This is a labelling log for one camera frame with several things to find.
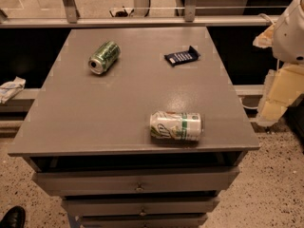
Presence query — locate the grey drawer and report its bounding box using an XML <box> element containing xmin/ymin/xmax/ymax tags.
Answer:
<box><xmin>32</xmin><ymin>166</ymin><xmax>239</xmax><ymax>197</ymax></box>
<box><xmin>62</xmin><ymin>197</ymin><xmax>219</xmax><ymax>217</ymax></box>
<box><xmin>80</xmin><ymin>214</ymin><xmax>207</xmax><ymax>228</ymax></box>

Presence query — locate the green soda can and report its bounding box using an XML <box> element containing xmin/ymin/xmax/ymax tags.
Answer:
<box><xmin>88</xmin><ymin>41</ymin><xmax>121</xmax><ymax>75</ymax></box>

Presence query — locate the black shoe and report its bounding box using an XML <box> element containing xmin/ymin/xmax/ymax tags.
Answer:
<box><xmin>0</xmin><ymin>206</ymin><xmax>26</xmax><ymax>228</ymax></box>

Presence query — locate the bottom grey drawer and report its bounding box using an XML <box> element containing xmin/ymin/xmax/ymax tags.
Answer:
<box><xmin>80</xmin><ymin>214</ymin><xmax>207</xmax><ymax>228</ymax></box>

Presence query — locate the metal railing frame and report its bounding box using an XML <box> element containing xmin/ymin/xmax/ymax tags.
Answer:
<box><xmin>0</xmin><ymin>0</ymin><xmax>292</xmax><ymax>29</ymax></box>

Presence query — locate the top grey drawer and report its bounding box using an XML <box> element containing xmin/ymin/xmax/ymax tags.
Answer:
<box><xmin>32</xmin><ymin>166</ymin><xmax>239</xmax><ymax>197</ymax></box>

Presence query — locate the middle grey drawer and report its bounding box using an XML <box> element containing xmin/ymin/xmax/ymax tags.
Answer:
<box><xmin>62</xmin><ymin>197</ymin><xmax>219</xmax><ymax>217</ymax></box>

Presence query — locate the white 7up can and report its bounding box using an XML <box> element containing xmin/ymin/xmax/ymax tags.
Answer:
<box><xmin>150</xmin><ymin>111</ymin><xmax>202</xmax><ymax>142</ymax></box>

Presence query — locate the white cable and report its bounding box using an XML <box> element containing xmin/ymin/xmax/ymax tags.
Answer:
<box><xmin>257</xmin><ymin>12</ymin><xmax>276</xmax><ymax>26</ymax></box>

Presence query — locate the grey drawer cabinet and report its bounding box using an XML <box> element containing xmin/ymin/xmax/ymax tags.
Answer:
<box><xmin>8</xmin><ymin>27</ymin><xmax>261</xmax><ymax>228</ymax></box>

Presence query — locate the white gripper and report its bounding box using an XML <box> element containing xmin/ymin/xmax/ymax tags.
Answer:
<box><xmin>253</xmin><ymin>0</ymin><xmax>304</xmax><ymax>126</ymax></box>

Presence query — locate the dark blue snack bar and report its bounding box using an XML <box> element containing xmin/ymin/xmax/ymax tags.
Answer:
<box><xmin>164</xmin><ymin>46</ymin><xmax>200</xmax><ymax>67</ymax></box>

